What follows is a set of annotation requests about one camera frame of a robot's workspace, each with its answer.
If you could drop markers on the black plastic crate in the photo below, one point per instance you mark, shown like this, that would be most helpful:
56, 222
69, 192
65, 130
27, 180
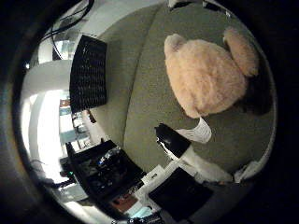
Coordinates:
88, 74

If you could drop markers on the tan plush dog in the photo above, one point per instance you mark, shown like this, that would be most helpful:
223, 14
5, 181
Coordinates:
205, 77

